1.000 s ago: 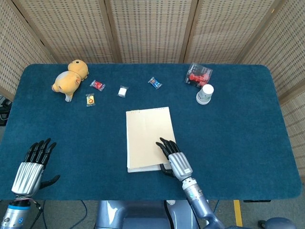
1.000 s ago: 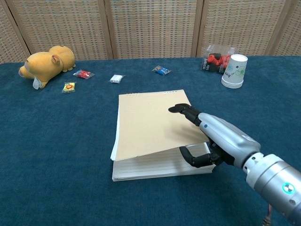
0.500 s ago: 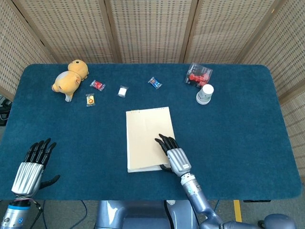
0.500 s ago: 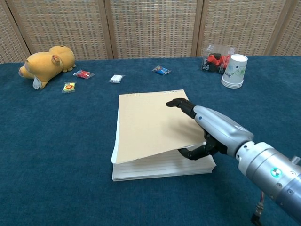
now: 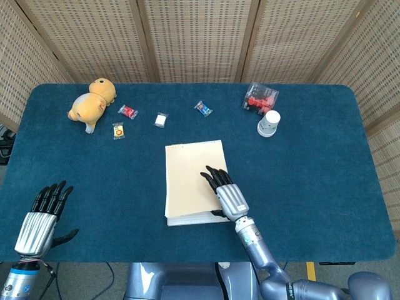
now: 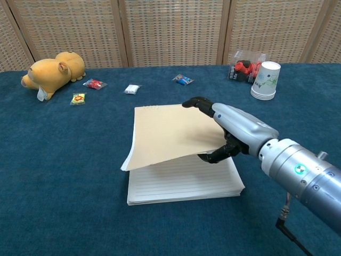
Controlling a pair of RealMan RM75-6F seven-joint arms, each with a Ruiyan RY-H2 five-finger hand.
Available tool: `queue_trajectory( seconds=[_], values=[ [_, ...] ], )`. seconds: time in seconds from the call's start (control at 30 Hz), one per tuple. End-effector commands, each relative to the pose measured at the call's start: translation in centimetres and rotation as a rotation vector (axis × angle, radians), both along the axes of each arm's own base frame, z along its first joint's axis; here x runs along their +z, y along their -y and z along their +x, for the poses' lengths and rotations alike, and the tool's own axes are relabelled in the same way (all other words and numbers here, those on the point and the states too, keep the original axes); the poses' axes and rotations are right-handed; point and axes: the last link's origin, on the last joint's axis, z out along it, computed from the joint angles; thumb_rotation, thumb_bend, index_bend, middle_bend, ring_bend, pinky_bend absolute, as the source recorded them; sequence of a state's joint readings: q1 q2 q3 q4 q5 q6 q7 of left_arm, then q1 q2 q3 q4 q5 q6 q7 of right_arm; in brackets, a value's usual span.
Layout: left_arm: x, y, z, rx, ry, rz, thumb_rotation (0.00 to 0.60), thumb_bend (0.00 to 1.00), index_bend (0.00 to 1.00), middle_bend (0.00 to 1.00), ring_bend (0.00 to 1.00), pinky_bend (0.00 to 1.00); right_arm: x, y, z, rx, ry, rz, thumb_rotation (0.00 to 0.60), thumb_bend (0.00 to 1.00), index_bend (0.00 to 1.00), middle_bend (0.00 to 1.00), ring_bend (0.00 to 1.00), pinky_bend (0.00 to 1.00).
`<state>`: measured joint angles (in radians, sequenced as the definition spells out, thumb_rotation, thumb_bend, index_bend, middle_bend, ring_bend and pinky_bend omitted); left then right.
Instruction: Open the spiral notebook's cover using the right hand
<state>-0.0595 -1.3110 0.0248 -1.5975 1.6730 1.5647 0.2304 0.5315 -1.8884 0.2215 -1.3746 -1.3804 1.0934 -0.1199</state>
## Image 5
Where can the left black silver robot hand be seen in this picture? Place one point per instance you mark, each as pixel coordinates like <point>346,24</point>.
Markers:
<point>36,231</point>

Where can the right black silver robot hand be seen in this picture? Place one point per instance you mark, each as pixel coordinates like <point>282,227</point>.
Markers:
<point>232,200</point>

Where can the tan cover spiral notebook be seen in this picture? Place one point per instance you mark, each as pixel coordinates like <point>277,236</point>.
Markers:
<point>190,175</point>

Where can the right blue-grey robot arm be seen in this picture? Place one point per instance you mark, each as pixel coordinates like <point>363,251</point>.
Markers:
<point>259,250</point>

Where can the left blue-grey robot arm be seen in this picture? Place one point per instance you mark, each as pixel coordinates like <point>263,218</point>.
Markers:
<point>18,281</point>

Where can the dark blue table cloth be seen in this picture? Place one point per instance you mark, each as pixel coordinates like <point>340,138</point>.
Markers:
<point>93,175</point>

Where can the white paper cup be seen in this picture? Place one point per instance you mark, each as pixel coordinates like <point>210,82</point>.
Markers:
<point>268,123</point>

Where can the black equipment beside table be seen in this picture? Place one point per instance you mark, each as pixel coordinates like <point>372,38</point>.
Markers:
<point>6,147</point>

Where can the blue-grey robot torso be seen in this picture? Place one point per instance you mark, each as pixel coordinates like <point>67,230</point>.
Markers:
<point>187,281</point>

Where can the blue wrapped candy packet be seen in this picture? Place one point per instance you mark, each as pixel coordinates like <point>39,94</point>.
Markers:
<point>203,108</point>

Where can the clear bag red objects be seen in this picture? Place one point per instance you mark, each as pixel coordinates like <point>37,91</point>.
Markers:
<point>259,100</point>

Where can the white wrapped candy packet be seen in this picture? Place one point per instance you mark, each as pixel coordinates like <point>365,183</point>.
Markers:
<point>160,119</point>

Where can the yellow wrapped candy packet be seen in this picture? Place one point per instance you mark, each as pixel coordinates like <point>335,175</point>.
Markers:
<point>119,132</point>

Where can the red wrapped candy packet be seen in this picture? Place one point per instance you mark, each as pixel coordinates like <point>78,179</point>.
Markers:
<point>128,111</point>

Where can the yellow plush bear toy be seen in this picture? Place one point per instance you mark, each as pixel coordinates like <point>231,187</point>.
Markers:
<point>90,103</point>

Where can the woven wooden folding screen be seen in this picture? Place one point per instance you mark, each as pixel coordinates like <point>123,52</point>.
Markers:
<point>200,37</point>

